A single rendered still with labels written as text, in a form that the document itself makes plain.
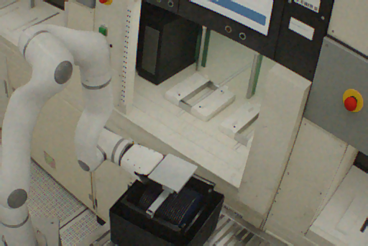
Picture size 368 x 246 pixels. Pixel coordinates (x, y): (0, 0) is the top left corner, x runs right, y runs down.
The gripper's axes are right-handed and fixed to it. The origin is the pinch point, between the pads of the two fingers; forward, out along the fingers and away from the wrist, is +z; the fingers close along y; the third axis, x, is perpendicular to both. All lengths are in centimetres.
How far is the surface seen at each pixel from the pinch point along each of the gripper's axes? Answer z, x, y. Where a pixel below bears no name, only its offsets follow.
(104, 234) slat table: -17.0, -30.3, 12.1
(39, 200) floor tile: -95, -106, -28
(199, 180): 5.0, -7.4, -10.1
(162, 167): -2.9, 2.5, 0.3
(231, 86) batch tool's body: -13, -19, -78
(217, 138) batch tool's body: -3.4, -19.2, -43.7
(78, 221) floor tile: -66, -106, -30
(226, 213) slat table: 14.0, -30.0, -20.7
